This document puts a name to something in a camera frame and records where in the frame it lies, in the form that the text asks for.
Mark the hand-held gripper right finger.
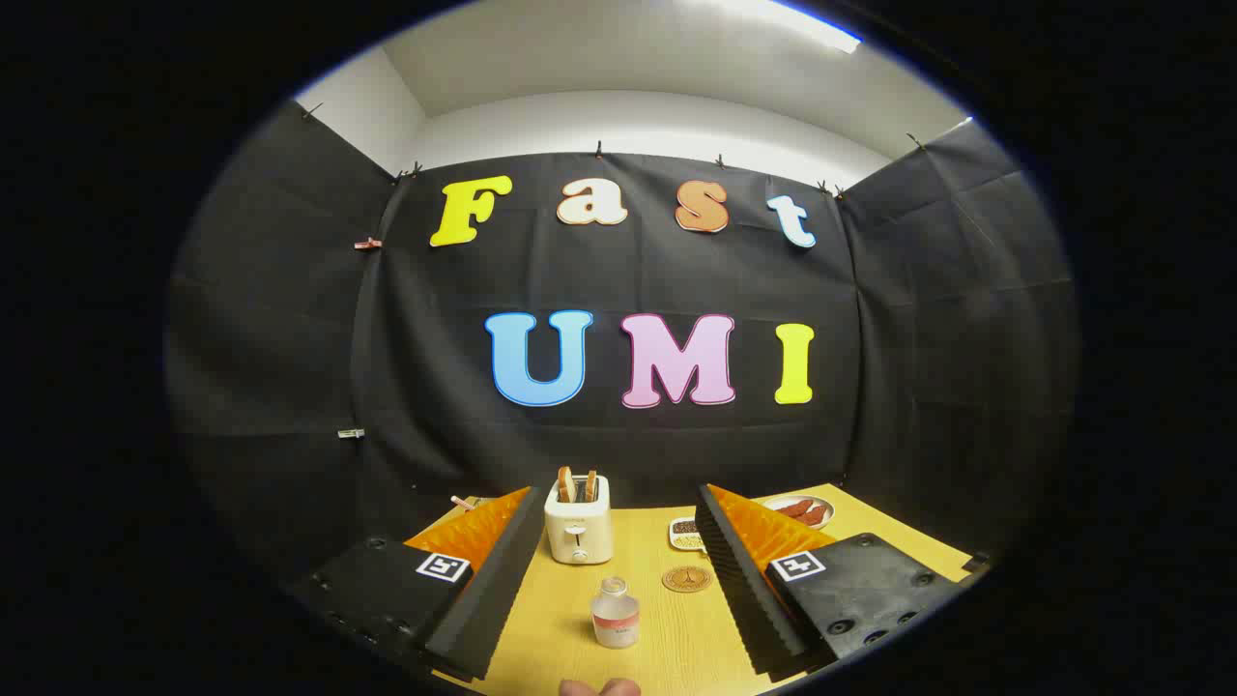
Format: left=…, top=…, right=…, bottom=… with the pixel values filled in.
left=694, top=483, right=992, bottom=678

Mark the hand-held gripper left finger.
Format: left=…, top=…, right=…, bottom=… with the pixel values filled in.
left=290, top=486, right=557, bottom=682

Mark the clear juice bottle pink label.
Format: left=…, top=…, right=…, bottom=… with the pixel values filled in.
left=590, top=577, right=641, bottom=649

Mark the wooden table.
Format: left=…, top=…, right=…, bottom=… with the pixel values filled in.
left=406, top=483, right=972, bottom=696

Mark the white toaster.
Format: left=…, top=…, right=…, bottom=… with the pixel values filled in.
left=544, top=474, right=614, bottom=566

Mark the round white plate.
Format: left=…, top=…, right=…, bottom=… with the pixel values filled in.
left=759, top=495, right=836, bottom=531

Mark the black backdrop cloth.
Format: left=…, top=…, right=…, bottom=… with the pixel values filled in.
left=164, top=101, right=1079, bottom=581

